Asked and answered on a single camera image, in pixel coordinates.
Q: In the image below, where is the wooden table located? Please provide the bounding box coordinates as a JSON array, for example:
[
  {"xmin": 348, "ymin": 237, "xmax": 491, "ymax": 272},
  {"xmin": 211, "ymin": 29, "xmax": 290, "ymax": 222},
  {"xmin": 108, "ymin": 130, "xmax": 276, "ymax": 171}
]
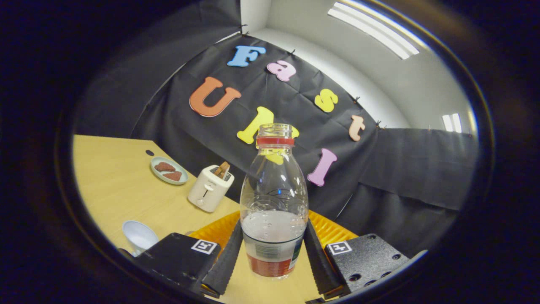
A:
[{"xmin": 73, "ymin": 134, "xmax": 359, "ymax": 304}]

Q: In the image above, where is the long ceiling light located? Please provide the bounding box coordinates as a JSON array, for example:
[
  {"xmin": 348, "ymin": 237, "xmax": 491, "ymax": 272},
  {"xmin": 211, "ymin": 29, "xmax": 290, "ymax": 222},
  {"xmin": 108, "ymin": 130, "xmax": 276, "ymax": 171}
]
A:
[{"xmin": 327, "ymin": 2, "xmax": 420, "ymax": 60}]

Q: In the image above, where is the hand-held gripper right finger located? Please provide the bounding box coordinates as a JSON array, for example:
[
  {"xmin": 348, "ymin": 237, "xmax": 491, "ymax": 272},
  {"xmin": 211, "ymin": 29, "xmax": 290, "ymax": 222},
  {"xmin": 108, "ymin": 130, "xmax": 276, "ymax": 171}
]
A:
[{"xmin": 304, "ymin": 210, "xmax": 429, "ymax": 298}]

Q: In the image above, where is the small ceiling light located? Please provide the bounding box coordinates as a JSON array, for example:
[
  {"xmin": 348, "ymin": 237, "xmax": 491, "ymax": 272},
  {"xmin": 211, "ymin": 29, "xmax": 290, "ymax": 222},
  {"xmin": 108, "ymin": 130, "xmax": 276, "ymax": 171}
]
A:
[{"xmin": 442, "ymin": 113, "xmax": 463, "ymax": 133}]

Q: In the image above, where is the white toaster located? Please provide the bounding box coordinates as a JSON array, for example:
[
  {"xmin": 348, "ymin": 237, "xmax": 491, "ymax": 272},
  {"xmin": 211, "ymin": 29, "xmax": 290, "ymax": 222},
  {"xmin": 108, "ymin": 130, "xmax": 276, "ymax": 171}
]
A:
[{"xmin": 187, "ymin": 164, "xmax": 235, "ymax": 213}]

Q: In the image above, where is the clear juice bottle red label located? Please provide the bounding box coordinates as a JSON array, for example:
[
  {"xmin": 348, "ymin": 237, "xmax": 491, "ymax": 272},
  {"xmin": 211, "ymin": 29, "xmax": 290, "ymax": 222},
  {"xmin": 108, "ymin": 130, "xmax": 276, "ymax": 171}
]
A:
[{"xmin": 240, "ymin": 123, "xmax": 309, "ymax": 280}]

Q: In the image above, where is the white cup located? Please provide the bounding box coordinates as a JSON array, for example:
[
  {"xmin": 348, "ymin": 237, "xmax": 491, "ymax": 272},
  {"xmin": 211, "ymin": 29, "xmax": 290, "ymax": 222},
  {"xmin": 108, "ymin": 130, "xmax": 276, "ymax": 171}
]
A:
[{"xmin": 122, "ymin": 220, "xmax": 159, "ymax": 257}]

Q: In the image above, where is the pale green plate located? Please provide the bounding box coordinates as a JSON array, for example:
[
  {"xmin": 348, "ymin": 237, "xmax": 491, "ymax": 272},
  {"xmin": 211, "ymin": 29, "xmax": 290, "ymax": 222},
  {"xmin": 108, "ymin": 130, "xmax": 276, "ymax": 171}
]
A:
[{"xmin": 150, "ymin": 157, "xmax": 189, "ymax": 185}]

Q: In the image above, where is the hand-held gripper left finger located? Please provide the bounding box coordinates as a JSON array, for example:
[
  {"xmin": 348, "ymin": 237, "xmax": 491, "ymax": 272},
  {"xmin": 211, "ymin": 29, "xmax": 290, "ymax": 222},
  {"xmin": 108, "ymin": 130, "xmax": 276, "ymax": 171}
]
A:
[{"xmin": 120, "ymin": 211, "xmax": 244, "ymax": 298}]

